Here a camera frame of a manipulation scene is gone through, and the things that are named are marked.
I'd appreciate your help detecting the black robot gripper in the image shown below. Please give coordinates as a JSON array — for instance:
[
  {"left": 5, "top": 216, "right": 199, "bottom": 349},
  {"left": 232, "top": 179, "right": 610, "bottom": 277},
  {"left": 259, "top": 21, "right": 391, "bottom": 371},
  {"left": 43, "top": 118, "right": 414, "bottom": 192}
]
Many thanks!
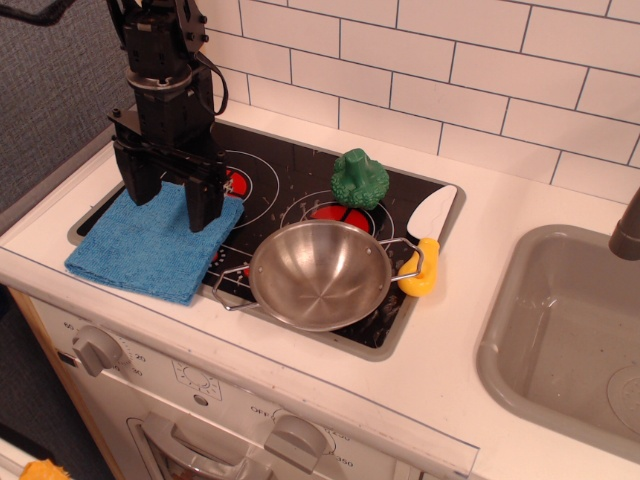
[{"left": 109, "top": 69, "right": 226, "bottom": 233}]

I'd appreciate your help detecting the blue towel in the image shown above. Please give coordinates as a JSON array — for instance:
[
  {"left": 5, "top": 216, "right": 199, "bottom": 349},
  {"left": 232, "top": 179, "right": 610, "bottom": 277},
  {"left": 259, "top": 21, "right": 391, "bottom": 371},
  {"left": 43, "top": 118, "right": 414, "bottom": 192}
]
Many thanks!
[{"left": 65, "top": 182, "right": 244, "bottom": 305}]

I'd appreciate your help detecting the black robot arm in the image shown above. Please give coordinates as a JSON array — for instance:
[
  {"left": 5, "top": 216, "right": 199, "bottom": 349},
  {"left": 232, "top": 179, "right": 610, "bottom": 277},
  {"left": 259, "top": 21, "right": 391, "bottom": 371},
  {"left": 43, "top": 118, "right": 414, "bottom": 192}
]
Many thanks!
[{"left": 108, "top": 1, "right": 227, "bottom": 232}]

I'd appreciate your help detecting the black toy stovetop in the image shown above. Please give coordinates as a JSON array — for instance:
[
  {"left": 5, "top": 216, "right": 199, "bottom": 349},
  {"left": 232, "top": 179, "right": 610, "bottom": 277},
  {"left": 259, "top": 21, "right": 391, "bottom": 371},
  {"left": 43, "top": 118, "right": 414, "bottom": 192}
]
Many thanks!
[{"left": 67, "top": 114, "right": 467, "bottom": 362}]

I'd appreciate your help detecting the grey left oven knob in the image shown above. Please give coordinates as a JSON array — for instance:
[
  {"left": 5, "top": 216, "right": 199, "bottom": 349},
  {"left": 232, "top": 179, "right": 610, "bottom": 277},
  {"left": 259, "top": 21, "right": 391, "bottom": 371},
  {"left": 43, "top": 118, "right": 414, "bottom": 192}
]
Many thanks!
[{"left": 72, "top": 326, "right": 123, "bottom": 377}]

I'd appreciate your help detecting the grey oven knob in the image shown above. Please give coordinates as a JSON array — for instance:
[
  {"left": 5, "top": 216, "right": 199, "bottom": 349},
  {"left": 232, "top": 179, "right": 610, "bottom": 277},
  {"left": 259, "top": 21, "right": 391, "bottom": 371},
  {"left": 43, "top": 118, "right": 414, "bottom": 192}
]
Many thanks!
[
  {"left": 72, "top": 326, "right": 123, "bottom": 377},
  {"left": 264, "top": 415, "right": 328, "bottom": 474}
]

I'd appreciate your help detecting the green toy broccoli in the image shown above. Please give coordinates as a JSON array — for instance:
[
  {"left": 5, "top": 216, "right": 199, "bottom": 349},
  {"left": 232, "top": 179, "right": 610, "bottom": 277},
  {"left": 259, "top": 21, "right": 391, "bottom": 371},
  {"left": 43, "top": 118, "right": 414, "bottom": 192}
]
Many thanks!
[{"left": 331, "top": 148, "right": 390, "bottom": 210}]

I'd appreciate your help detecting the grey right oven knob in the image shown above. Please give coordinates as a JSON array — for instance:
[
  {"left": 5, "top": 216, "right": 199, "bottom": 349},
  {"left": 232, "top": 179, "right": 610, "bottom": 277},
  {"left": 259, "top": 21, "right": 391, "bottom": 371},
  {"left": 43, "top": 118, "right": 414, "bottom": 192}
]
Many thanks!
[{"left": 264, "top": 415, "right": 328, "bottom": 474}]

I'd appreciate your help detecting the orange object at bottom left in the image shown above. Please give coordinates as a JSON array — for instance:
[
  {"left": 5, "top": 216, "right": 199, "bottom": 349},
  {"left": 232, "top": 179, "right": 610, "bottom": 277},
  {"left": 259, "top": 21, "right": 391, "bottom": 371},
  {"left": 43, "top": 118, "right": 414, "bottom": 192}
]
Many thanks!
[{"left": 19, "top": 459, "right": 71, "bottom": 480}]

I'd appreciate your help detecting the grey sink basin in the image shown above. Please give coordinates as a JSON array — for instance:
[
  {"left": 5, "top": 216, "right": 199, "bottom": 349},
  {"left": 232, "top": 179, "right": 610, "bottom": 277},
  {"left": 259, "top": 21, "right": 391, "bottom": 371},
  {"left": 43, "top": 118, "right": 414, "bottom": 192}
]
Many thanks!
[{"left": 477, "top": 225, "right": 639, "bottom": 462}]

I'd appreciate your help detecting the grey faucet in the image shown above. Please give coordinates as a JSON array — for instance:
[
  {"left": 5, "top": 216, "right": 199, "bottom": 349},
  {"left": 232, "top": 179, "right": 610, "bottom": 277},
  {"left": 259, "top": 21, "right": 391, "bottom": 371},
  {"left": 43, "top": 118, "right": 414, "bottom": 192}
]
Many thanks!
[{"left": 608, "top": 189, "right": 640, "bottom": 261}]

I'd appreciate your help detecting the stainless steel two-handled bowl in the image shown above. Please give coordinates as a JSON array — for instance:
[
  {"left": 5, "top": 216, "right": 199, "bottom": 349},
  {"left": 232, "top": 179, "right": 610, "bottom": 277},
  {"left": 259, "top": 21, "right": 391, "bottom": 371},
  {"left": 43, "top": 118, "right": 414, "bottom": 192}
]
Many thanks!
[{"left": 212, "top": 220, "right": 424, "bottom": 332}]

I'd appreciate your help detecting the yellow-handled white toy knife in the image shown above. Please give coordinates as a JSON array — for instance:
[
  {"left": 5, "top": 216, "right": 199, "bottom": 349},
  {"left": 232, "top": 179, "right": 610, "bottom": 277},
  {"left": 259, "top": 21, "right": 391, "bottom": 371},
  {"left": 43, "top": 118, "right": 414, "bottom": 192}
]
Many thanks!
[{"left": 398, "top": 185, "right": 457, "bottom": 297}]

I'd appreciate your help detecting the grey oven door handle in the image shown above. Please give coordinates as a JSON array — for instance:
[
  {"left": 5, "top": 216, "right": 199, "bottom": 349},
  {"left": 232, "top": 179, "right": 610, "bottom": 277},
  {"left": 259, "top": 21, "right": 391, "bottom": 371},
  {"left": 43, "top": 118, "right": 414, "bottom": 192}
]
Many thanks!
[{"left": 140, "top": 413, "right": 272, "bottom": 479}]

